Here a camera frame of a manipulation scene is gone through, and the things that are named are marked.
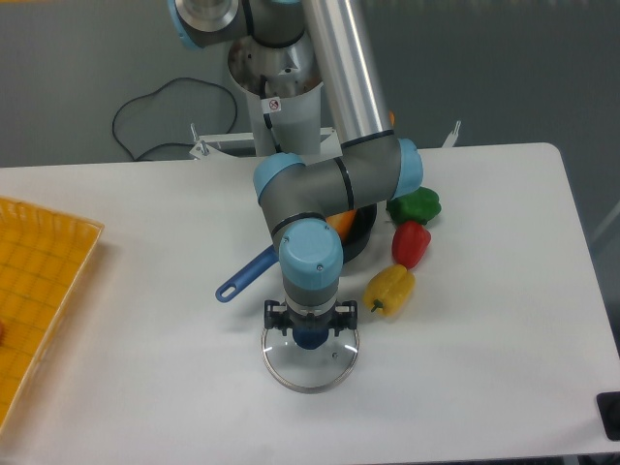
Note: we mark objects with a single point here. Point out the green bell pepper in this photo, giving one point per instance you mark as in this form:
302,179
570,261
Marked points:
421,206

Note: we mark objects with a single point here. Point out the black object at table corner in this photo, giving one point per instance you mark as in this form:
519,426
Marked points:
609,407

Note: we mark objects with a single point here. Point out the orange baguette bread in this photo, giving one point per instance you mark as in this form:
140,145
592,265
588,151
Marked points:
342,223

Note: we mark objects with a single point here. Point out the yellow bell pepper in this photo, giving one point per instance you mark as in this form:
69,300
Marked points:
389,289

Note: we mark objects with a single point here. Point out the red bell pepper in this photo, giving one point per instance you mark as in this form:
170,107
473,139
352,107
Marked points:
409,243

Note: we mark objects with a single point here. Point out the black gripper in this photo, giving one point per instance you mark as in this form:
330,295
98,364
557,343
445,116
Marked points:
278,316

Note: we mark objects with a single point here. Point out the glass pot lid blue knob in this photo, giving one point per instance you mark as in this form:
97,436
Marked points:
310,361

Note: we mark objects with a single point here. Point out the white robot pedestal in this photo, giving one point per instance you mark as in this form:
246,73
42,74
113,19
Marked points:
286,116

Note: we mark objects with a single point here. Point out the dark blue saucepan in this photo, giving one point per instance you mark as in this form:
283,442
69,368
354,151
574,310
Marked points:
352,247

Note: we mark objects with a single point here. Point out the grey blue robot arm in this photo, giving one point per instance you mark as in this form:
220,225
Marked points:
374,164

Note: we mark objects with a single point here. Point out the yellow woven basket tray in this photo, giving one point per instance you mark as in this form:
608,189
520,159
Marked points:
43,254

